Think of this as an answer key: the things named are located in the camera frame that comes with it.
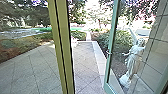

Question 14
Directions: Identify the green garden bush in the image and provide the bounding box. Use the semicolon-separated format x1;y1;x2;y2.
95;29;134;56

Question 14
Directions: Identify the grey stone pillar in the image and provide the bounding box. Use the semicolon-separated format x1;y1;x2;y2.
131;0;168;94

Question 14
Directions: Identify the green window frame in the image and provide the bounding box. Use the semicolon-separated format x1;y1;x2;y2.
46;0;76;94

